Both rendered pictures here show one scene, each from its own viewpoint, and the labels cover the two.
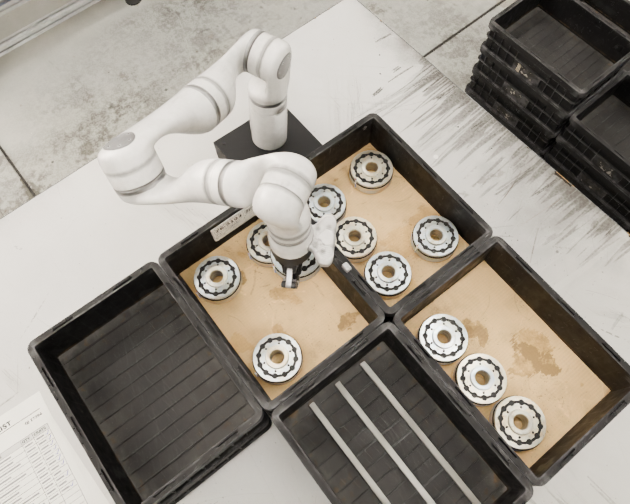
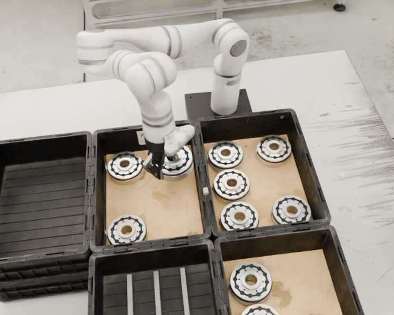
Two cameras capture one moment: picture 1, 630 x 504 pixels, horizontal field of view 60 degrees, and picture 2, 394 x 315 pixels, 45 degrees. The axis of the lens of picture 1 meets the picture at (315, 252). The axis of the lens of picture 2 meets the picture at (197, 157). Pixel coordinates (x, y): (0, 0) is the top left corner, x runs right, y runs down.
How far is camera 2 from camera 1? 0.48 m
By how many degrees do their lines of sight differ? 22
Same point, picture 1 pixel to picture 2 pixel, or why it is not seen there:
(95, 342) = (30, 169)
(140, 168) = (95, 49)
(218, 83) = (179, 32)
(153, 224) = not seen: hidden behind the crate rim
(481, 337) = (283, 300)
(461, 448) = not seen: outside the picture
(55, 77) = not seen: hidden behind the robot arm
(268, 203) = (131, 72)
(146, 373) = (45, 201)
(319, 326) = (170, 230)
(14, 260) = (29, 112)
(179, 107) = (144, 31)
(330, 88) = (291, 99)
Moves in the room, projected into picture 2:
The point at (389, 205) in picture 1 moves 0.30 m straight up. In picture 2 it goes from (273, 179) to (284, 105)
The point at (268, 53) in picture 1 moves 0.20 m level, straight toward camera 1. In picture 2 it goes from (229, 34) to (201, 78)
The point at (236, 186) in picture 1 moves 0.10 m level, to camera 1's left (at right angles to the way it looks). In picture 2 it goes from (127, 64) to (89, 50)
